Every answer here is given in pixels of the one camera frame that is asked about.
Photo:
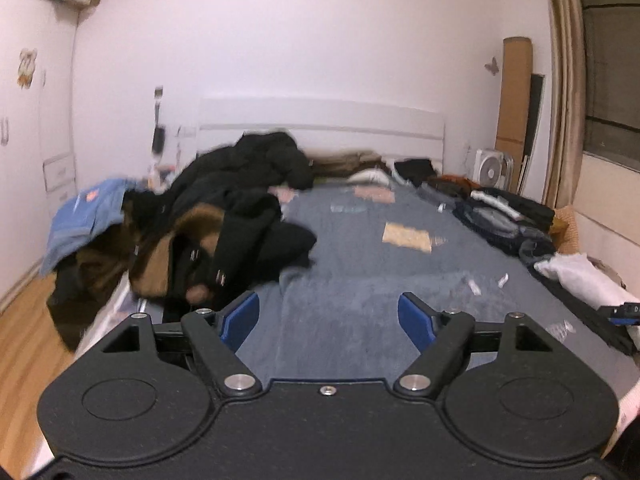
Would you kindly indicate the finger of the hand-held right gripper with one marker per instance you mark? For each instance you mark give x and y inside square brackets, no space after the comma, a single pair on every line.
[620,312]

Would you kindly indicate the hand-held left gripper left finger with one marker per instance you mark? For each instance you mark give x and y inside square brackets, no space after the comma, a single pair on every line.
[242,317]

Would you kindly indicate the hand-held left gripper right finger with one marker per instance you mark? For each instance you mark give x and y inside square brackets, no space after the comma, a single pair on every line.
[415,320]

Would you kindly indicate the grey fleece garment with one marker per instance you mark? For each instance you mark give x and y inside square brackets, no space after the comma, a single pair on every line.
[340,320]

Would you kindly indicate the stack of folded clothes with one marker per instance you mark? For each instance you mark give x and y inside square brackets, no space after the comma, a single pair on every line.
[500,215]

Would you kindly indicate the black jacket brown fleece lining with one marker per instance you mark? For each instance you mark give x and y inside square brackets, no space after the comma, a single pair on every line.
[250,230]

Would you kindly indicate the woven straw cushion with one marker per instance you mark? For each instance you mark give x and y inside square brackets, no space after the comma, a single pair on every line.
[562,225]

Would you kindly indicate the dark grey printed quilt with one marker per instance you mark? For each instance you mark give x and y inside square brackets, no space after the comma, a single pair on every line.
[350,230]

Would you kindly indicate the white pillow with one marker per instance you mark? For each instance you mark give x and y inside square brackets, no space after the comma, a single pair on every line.
[372,176]

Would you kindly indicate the brown coat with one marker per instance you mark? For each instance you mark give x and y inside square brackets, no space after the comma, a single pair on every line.
[95,270]

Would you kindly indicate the black puffer coat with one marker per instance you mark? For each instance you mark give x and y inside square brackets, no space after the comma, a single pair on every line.
[260,160]

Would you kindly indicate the white box fan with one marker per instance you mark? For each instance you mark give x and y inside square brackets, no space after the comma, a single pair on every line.
[490,170]

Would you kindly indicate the brown folded quilt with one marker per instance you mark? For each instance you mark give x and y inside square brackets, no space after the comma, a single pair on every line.
[340,162]

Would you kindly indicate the blue printed cloth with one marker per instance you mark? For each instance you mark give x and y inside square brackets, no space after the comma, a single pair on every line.
[75,220]

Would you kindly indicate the white bed headboard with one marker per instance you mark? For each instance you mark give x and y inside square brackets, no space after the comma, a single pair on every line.
[325,120]

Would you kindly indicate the tall cardboard roll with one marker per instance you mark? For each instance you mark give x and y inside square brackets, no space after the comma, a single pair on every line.
[515,110]

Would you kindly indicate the beige curtain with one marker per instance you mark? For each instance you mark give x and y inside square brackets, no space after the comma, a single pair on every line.
[565,85]

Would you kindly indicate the dark window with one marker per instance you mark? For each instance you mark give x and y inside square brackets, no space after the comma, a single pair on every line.
[610,60]

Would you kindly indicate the white wardrobe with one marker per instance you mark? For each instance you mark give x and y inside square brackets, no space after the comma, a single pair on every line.
[30,160]

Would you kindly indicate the white wall socket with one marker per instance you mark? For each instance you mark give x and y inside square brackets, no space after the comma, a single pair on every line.
[187,131]

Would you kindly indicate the black wall-hung brush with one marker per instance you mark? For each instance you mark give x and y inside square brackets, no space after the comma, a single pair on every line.
[159,137]

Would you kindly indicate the butterfly wall sticker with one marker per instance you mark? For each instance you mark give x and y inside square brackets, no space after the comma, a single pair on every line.
[492,66]

